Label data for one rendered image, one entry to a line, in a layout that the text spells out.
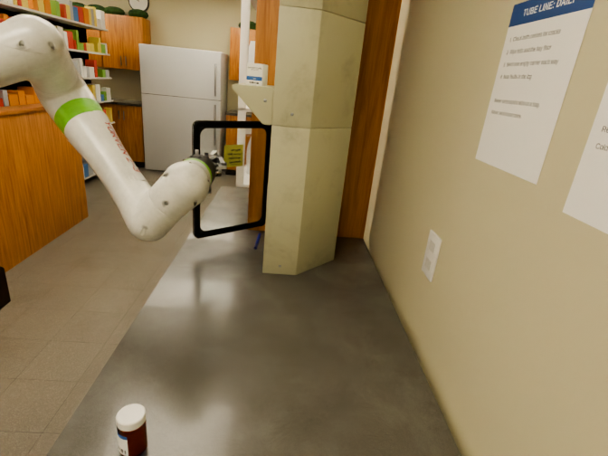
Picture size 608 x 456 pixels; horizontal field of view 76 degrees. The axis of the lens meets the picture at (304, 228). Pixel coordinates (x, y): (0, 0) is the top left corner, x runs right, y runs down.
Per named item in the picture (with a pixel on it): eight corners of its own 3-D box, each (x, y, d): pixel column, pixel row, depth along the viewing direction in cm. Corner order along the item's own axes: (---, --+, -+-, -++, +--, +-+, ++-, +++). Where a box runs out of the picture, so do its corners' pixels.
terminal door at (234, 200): (265, 225, 153) (272, 121, 139) (194, 239, 133) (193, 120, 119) (264, 224, 153) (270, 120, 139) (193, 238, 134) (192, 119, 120)
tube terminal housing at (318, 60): (328, 240, 158) (356, 30, 130) (337, 278, 127) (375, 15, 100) (267, 235, 156) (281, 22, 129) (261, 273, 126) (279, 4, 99)
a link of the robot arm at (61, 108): (17, 68, 96) (66, 51, 100) (40, 101, 107) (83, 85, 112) (52, 121, 92) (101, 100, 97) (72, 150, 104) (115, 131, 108)
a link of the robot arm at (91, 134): (83, 105, 94) (118, 118, 105) (54, 137, 97) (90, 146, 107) (163, 220, 87) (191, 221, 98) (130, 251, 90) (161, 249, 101)
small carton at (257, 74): (267, 86, 119) (268, 64, 117) (261, 86, 114) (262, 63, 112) (251, 84, 120) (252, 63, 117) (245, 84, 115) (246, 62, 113)
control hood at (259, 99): (275, 115, 139) (277, 86, 136) (271, 125, 109) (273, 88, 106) (243, 112, 139) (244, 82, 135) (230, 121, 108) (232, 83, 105)
